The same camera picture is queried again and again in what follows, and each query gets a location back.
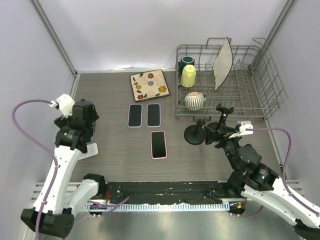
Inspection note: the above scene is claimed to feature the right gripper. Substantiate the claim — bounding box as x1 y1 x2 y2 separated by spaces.
203 124 242 173

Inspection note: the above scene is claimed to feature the black phone stand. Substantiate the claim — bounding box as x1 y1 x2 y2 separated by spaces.
207 103 234 131
183 118 206 146

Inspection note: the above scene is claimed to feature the white phone stand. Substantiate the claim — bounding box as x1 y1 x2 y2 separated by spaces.
127 104 143 128
79 143 99 160

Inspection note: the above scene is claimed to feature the metal dish rack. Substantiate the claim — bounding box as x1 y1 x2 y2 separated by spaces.
175 37 287 120

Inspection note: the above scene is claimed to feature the pink case phone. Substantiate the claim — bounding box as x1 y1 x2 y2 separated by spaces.
150 131 167 159

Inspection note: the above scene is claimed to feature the lavender case phone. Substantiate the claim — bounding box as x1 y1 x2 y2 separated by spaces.
146 103 161 128

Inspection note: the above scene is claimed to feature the floral square plate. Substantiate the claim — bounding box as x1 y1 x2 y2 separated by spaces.
129 69 170 102

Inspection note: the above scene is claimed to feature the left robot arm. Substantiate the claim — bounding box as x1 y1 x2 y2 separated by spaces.
16 94 107 239

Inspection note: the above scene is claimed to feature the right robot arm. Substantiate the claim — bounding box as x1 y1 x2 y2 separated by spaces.
204 121 320 240

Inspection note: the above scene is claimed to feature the striped round mug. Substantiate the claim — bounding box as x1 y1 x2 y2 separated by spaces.
184 92 207 111

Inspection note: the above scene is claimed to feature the yellow faceted cup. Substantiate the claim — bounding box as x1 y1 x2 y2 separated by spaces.
180 64 197 88

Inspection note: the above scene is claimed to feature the white curved plate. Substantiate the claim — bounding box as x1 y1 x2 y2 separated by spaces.
213 37 233 91

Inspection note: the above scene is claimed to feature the dark green mug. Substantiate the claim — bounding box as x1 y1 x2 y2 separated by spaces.
178 55 195 75

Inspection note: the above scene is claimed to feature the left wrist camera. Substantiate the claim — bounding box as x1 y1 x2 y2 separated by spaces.
49 93 75 118

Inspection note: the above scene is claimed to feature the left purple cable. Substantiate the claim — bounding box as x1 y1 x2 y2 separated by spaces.
11 99 131 240

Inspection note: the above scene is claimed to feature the black mounting base plate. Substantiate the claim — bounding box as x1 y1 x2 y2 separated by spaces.
105 181 243 205

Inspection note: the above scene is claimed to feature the white cable duct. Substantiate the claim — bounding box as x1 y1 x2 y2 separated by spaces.
82 202 230 213

